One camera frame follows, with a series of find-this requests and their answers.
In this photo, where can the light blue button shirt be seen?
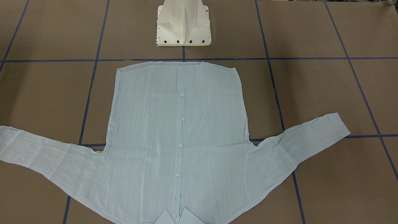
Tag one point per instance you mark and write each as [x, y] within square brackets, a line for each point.
[177, 151]

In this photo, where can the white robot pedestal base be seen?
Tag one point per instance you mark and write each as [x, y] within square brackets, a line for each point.
[183, 23]

